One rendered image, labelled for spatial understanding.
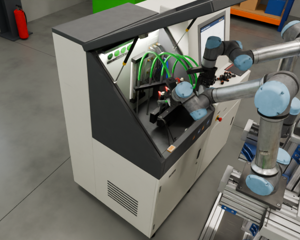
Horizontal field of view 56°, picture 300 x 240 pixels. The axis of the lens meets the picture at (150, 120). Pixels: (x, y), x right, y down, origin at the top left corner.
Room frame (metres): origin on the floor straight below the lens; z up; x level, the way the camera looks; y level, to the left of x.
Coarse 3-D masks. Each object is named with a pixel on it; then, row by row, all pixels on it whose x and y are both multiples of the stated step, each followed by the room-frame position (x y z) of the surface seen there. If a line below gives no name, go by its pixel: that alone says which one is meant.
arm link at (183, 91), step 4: (180, 84) 1.11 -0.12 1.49; (184, 84) 1.11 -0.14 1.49; (188, 84) 1.12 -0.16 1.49; (176, 88) 1.12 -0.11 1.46; (180, 88) 1.10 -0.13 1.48; (184, 88) 1.10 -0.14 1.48; (188, 88) 1.11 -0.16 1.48; (192, 88) 1.11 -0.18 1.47; (176, 92) 1.11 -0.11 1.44; (180, 92) 1.09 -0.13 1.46; (184, 92) 1.09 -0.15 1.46; (188, 92) 1.09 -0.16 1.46; (192, 92) 1.12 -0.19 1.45; (176, 96) 1.13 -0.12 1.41; (180, 96) 1.09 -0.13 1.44; (184, 96) 1.08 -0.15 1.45; (188, 96) 1.08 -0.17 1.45; (180, 100) 1.10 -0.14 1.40; (184, 100) 1.09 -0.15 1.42
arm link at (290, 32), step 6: (288, 24) 1.56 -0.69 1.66; (294, 24) 1.53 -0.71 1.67; (282, 30) 1.56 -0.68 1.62; (288, 30) 1.52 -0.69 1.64; (294, 30) 1.49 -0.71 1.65; (282, 36) 1.56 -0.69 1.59; (288, 36) 1.50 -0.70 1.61; (294, 36) 1.46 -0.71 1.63; (282, 60) 1.52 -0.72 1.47; (288, 60) 1.49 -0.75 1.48; (294, 60) 1.49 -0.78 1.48; (282, 66) 1.51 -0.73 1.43; (288, 66) 1.49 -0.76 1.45; (294, 66) 1.51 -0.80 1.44
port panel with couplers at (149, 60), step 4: (156, 36) 1.92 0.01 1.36; (148, 40) 1.84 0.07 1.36; (152, 40) 1.89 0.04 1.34; (156, 40) 1.93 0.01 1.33; (148, 44) 1.85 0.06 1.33; (152, 44) 1.89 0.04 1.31; (156, 44) 1.92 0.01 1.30; (148, 48) 1.85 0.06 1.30; (152, 48) 1.84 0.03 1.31; (156, 48) 1.94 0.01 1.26; (152, 56) 1.90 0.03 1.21; (156, 56) 1.92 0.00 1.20; (148, 60) 1.85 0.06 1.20; (152, 60) 1.91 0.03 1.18; (148, 64) 1.86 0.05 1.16; (148, 68) 1.87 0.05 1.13; (156, 68) 1.92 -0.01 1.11; (148, 72) 1.85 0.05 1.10; (152, 72) 1.92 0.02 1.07; (148, 76) 1.87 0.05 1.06
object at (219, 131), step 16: (176, 0) 2.14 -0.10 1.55; (192, 0) 2.18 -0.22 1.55; (208, 16) 2.13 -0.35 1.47; (176, 32) 1.92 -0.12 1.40; (192, 32) 1.92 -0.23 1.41; (192, 48) 1.90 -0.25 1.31; (192, 64) 1.88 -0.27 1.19; (224, 64) 2.32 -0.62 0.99; (224, 112) 1.92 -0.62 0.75; (224, 128) 2.05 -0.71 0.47; (208, 144) 1.75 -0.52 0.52; (224, 144) 2.24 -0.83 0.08; (208, 160) 1.88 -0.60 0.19
